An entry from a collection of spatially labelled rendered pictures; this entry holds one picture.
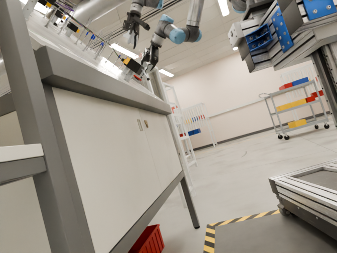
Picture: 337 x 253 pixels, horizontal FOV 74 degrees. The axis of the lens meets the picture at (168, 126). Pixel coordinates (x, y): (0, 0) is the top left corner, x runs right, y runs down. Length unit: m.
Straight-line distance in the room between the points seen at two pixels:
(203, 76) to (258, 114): 2.67
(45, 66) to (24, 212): 0.31
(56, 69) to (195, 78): 9.39
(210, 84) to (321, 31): 8.72
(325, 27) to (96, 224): 0.98
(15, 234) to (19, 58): 0.36
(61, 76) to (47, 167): 0.21
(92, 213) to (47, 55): 0.35
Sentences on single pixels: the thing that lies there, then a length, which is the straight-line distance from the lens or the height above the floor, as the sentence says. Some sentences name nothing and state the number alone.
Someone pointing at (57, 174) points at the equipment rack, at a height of 0.60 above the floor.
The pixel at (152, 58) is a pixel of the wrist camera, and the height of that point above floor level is 1.08.
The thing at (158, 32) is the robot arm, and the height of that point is 1.21.
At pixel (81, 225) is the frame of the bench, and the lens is 0.53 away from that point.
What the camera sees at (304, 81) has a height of 1.02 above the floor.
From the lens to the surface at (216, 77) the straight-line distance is 9.66.
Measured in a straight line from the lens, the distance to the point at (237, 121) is 9.41.
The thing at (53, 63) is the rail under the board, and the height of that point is 0.83.
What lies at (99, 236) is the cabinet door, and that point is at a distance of 0.58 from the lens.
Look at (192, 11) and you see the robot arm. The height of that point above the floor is 1.24.
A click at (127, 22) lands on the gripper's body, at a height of 1.39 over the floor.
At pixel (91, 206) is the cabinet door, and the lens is 0.56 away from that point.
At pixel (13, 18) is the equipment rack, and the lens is 0.50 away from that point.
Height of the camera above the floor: 0.60
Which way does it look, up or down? 4 degrees up
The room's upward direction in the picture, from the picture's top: 17 degrees counter-clockwise
